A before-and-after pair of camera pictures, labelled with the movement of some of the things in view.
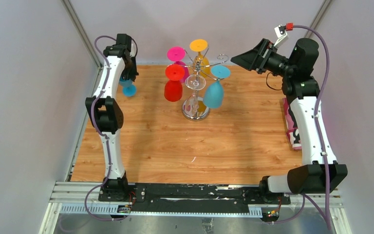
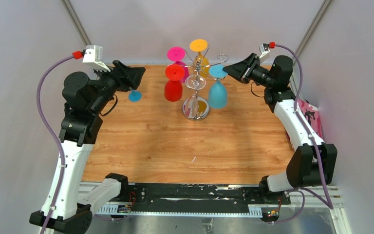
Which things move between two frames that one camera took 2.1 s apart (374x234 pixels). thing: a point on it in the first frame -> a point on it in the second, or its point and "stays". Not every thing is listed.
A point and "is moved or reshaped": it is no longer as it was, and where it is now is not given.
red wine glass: x=173 y=87 stays
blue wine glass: x=128 y=89 is moved or reshaped
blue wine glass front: x=214 y=94 is moved or reshaped
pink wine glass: x=177 y=54 stays
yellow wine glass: x=201 y=66 stays
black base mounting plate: x=194 y=198 stays
